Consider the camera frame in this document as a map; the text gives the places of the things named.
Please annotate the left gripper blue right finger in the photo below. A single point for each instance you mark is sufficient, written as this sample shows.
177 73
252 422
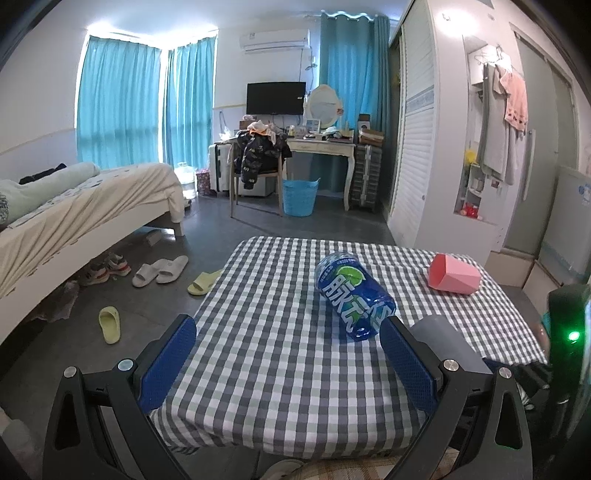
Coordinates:
479 415

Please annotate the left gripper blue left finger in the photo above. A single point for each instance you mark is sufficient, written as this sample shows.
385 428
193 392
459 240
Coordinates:
78 444

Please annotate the grey plastic cup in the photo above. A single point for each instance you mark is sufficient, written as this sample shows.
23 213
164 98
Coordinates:
448 343

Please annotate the pink faceted cup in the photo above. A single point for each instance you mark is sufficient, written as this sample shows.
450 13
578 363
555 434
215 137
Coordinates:
449 274

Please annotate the yellow green slipper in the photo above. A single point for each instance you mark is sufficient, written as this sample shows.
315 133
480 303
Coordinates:
201 285
109 322

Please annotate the white washing machine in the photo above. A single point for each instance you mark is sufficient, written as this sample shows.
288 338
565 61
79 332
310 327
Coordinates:
565 248

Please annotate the sneakers under bed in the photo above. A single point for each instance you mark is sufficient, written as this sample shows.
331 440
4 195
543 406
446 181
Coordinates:
112 265

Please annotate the white slipper pair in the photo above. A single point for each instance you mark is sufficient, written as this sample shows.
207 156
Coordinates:
162 271

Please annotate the blue drink bottle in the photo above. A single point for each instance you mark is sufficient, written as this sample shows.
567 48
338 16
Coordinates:
358 299

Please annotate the bed with beige cover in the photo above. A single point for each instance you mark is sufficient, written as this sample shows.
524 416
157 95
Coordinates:
43 249

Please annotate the grey checkered tablecloth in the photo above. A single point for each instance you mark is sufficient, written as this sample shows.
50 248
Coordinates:
274 370

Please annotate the white louvered wardrobe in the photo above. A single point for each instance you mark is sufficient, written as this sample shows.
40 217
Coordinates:
432 130

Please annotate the frosted glass sliding door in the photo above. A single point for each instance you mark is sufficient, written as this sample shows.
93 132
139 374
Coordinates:
551 142

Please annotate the light green pillow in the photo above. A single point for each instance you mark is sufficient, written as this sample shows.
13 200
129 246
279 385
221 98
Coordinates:
18 200

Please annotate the grey hanging garment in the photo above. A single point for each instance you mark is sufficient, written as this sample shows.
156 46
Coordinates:
497 154

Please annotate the grey plastic drawer tower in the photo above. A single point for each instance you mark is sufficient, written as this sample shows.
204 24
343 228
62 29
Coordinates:
366 177

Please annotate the clear water jug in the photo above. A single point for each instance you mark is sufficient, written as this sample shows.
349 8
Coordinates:
186 176

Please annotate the pink hanging towel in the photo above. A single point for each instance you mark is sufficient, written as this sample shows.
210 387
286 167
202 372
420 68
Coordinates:
513 86

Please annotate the blue laundry basket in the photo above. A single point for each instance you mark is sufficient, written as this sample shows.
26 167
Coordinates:
299 197

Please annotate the white dressing table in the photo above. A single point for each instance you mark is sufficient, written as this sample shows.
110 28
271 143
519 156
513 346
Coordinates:
344 150

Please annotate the wooden chair with clothes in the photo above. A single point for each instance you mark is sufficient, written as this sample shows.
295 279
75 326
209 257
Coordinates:
257 152

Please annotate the left blue window curtain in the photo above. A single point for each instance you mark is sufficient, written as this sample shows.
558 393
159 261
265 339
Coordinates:
117 106

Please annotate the blue window curtain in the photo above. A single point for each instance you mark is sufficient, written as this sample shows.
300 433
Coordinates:
117 106
188 104

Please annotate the oval vanity mirror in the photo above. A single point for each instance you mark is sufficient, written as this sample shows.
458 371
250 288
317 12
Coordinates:
323 105

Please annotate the middle blue window curtain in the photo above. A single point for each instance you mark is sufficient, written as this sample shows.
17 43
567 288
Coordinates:
188 104

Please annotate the black television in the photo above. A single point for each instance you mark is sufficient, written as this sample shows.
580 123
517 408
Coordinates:
275 98

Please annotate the right blue curtain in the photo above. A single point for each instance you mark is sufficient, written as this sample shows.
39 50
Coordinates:
355 62

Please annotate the white air conditioner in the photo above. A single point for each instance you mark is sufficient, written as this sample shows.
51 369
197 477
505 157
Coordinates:
275 40

